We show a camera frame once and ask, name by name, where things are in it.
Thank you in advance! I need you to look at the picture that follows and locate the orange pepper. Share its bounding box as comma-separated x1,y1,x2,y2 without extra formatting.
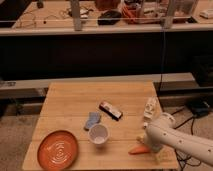
128,146,150,155

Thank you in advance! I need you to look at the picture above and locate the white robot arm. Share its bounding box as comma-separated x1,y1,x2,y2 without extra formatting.
145,113,213,167

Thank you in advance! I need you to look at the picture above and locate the black and red box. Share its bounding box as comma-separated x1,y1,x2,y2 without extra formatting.
99,101,123,121

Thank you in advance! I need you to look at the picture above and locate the blue crumpled cloth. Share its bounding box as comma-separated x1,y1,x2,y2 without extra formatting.
84,112,101,131

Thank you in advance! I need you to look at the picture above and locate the white paper cup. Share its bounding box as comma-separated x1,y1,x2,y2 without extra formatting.
88,124,109,147

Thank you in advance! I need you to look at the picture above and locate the white plastic toy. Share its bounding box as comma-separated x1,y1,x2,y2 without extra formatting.
143,97,157,128

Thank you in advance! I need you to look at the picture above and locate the black bag on bench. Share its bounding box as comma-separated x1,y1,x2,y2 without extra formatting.
97,10,121,25

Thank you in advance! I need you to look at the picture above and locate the orange plate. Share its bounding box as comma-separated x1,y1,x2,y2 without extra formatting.
37,130,79,171

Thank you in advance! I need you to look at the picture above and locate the black power adapter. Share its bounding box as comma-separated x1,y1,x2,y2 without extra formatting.
187,100,211,118

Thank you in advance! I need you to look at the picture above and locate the hanging black cable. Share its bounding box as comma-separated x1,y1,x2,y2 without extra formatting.
157,26,167,93

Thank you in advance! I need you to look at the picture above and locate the metal post right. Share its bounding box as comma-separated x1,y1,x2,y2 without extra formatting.
163,0,176,29

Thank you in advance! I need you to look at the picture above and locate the metal post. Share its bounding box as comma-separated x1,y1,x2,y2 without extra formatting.
70,0,82,31
163,0,176,29

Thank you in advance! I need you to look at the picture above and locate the metal post left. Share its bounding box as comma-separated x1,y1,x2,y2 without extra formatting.
70,0,82,31

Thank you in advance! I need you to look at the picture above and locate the black cable on floor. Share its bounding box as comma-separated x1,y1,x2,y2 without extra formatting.
170,106,202,171

